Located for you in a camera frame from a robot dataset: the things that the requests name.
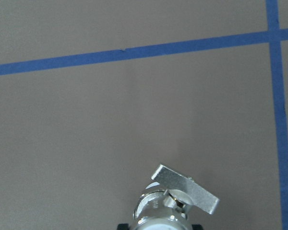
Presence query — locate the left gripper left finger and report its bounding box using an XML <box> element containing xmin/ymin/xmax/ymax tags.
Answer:
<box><xmin>117</xmin><ymin>223</ymin><xmax>129</xmax><ymax>230</ymax></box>

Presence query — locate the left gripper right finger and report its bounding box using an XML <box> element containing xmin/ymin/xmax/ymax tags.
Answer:
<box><xmin>192</xmin><ymin>224</ymin><xmax>203</xmax><ymax>230</ymax></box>

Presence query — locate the white PPR ball valve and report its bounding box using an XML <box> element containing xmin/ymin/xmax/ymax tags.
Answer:
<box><xmin>129</xmin><ymin>164</ymin><xmax>220</xmax><ymax>230</ymax></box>

